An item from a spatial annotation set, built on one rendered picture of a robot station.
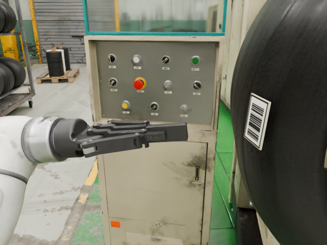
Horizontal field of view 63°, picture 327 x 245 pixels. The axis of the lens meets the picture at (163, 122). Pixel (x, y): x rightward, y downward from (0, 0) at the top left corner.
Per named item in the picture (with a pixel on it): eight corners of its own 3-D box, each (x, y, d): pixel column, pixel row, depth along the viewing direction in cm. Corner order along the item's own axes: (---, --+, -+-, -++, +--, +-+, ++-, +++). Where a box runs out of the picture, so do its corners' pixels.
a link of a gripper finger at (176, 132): (147, 125, 47) (146, 127, 47) (186, 123, 46) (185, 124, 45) (149, 141, 48) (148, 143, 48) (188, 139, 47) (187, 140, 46)
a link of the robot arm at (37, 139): (45, 111, 55) (71, 109, 54) (57, 150, 58) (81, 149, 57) (15, 127, 47) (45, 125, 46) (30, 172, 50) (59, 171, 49)
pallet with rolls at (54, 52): (49, 74, 720) (44, 44, 693) (79, 73, 732) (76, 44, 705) (36, 83, 608) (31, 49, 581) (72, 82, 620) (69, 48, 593)
